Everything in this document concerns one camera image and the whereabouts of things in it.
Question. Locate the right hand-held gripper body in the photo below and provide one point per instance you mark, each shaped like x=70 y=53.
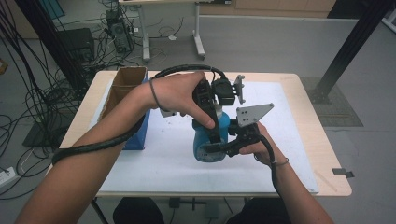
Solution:
x=249 y=115

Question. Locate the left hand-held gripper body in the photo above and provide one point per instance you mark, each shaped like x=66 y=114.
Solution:
x=204 y=93

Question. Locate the blue spray bottle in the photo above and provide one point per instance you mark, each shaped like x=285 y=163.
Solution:
x=202 y=140

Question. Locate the blue cardboard box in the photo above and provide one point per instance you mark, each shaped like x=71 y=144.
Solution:
x=127 y=76

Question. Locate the person's left hand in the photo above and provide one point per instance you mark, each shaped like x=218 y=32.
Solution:
x=177 y=93

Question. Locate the person's right hand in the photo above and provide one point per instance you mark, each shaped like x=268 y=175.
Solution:
x=260 y=152

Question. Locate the white paper sheet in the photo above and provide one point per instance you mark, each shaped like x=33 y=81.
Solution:
x=186 y=177

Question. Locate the black band on right wrist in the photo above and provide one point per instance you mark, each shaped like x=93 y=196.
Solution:
x=280 y=163

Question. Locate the black band on wrist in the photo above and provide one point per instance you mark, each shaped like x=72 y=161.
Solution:
x=280 y=163
x=153 y=93

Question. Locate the black band on left wrist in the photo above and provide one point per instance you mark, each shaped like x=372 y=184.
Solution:
x=153 y=93

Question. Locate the grey foot pedal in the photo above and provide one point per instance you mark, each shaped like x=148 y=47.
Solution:
x=211 y=211

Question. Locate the person's right leg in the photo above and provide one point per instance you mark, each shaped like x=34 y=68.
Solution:
x=258 y=213

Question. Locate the person's leg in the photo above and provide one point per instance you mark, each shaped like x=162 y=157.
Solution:
x=140 y=211
x=258 y=213

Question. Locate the black table crossbar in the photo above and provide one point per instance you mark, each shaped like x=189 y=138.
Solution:
x=186 y=202

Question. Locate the grey floor mat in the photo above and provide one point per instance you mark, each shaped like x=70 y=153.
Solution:
x=342 y=115

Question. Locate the computer tower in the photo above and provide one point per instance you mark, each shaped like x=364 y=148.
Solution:
x=120 y=34

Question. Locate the person's left leg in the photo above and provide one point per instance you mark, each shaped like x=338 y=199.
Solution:
x=140 y=211

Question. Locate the black table clip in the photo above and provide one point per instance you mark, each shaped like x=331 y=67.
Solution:
x=342 y=172

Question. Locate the black box on floor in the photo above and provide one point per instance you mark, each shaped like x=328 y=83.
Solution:
x=77 y=42

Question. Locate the black floor plate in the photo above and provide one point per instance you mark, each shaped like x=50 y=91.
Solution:
x=40 y=137

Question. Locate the teal panel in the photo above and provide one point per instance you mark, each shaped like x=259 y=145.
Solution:
x=53 y=7

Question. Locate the white power strip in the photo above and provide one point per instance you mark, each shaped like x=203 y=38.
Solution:
x=6 y=176

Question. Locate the white desk frame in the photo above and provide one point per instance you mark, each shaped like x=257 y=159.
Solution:
x=196 y=25

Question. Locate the black metal post with base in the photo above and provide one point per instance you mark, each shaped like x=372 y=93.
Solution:
x=351 y=46

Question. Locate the dark metal post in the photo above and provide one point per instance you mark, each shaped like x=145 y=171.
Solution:
x=43 y=31

